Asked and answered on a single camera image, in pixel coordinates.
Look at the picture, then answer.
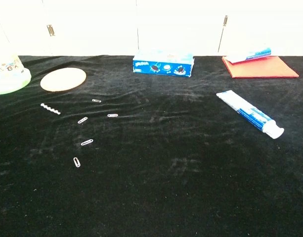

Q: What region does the white spiral screw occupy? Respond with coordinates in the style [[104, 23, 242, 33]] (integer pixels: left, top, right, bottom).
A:
[[40, 103, 61, 116]]

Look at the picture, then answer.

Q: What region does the blue cookie box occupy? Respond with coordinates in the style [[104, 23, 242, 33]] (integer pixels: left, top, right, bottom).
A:
[[132, 48, 195, 78]]

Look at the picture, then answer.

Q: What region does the black velvet tablecloth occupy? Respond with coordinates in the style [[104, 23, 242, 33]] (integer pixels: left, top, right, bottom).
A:
[[0, 54, 303, 237]]

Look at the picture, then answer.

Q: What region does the blue white toothpaste tube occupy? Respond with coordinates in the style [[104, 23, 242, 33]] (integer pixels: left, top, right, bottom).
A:
[[216, 89, 285, 140], [225, 46, 272, 64]]

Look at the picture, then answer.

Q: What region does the round woven coaster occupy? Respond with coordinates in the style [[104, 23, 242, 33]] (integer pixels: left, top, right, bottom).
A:
[[40, 67, 87, 93]]

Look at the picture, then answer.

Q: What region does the woven folding screen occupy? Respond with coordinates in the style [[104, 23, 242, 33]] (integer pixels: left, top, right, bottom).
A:
[[0, 0, 303, 57]]

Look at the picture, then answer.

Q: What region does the red square cloth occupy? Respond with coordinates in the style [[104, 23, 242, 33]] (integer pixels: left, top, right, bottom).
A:
[[221, 55, 300, 79]]

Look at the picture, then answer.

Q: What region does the green tub with white lid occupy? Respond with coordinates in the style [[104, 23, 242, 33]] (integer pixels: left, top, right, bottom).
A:
[[0, 40, 32, 96]]

